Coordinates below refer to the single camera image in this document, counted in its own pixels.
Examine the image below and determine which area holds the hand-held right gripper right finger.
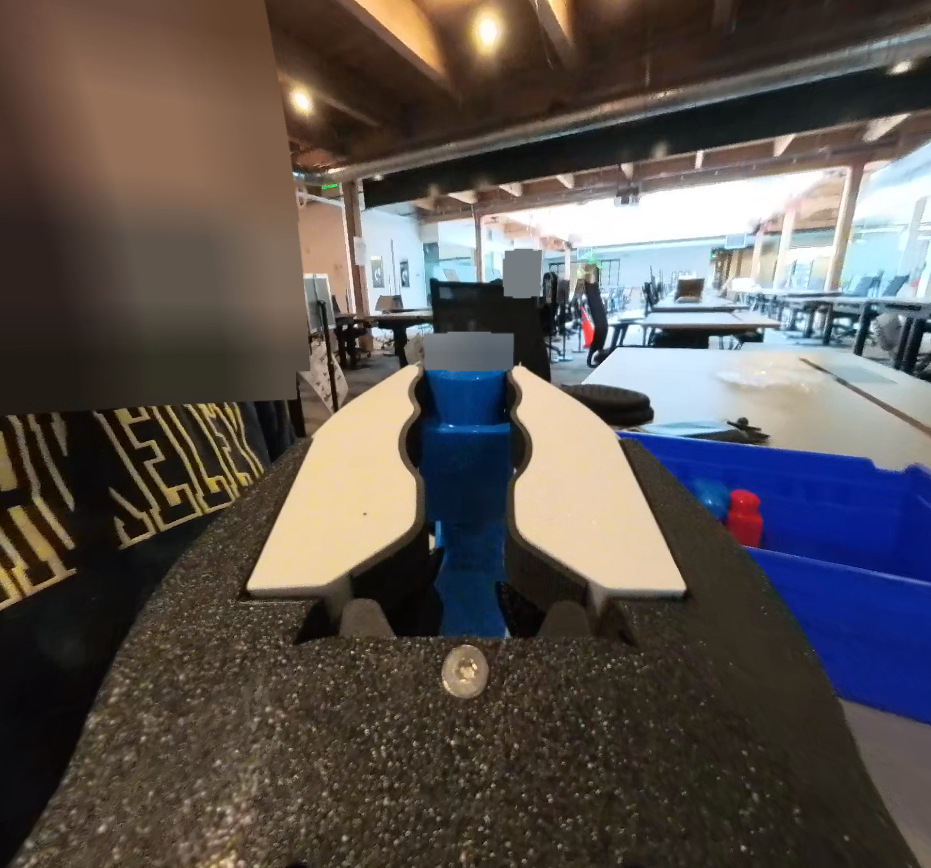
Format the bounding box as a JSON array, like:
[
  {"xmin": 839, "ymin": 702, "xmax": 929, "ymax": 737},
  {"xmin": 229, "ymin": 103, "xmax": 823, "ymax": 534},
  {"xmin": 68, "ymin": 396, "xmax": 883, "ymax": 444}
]
[{"xmin": 500, "ymin": 365, "xmax": 690, "ymax": 630}]

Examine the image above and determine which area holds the white paper bag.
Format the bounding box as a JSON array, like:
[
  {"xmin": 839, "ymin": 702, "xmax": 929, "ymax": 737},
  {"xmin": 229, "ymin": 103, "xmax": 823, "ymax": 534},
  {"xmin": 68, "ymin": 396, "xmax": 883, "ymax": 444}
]
[{"xmin": 300, "ymin": 343, "xmax": 349, "ymax": 414}]

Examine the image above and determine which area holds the person's black printed shirt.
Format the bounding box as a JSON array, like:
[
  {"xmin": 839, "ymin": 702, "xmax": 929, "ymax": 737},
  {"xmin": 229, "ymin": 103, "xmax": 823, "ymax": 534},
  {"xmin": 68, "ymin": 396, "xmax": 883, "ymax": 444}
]
[{"xmin": 0, "ymin": 399, "xmax": 301, "ymax": 862}]

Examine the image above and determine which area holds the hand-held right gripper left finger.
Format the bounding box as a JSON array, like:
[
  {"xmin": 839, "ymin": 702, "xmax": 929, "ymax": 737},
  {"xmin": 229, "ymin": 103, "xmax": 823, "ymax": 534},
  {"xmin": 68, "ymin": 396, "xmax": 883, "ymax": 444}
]
[{"xmin": 246, "ymin": 364, "xmax": 439, "ymax": 627}]

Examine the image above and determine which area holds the black round pad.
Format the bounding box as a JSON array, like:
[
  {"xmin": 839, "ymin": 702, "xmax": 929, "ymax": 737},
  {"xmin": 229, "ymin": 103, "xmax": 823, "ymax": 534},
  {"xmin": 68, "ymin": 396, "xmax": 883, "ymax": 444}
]
[{"xmin": 562, "ymin": 384, "xmax": 656, "ymax": 427}]

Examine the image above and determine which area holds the clear plastic bag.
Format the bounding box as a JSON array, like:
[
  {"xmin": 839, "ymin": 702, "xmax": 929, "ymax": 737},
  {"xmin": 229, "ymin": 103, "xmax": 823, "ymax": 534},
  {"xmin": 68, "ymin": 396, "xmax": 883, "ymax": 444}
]
[{"xmin": 715, "ymin": 365, "xmax": 810, "ymax": 390}]

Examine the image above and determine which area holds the red mega block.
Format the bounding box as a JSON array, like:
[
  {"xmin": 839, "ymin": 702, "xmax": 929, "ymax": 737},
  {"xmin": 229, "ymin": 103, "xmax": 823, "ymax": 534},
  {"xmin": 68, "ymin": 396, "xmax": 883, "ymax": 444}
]
[{"xmin": 726, "ymin": 490, "xmax": 762, "ymax": 549}]

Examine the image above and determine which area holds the blue round toy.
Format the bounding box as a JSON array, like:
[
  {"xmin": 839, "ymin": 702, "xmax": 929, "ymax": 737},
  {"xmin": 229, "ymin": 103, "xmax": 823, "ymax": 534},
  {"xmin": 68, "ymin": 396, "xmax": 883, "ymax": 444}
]
[{"xmin": 690, "ymin": 479, "xmax": 730, "ymax": 522}]

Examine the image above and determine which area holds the silver ceiling duct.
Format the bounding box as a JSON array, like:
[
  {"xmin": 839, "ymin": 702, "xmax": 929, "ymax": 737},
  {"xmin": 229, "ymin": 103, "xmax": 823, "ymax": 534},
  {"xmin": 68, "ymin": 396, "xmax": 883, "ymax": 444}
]
[{"xmin": 294, "ymin": 28, "xmax": 931, "ymax": 181}]

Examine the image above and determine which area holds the long wooden desk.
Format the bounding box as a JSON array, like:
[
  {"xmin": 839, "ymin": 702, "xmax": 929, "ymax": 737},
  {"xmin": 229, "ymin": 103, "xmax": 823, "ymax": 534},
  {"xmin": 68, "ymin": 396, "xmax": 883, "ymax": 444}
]
[{"xmin": 610, "ymin": 292, "xmax": 783, "ymax": 349}]

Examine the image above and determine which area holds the blue plastic bin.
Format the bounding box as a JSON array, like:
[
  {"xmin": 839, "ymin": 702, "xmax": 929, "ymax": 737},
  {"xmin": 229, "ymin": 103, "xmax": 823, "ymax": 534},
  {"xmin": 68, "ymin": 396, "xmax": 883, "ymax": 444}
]
[{"xmin": 617, "ymin": 430, "xmax": 931, "ymax": 725}]

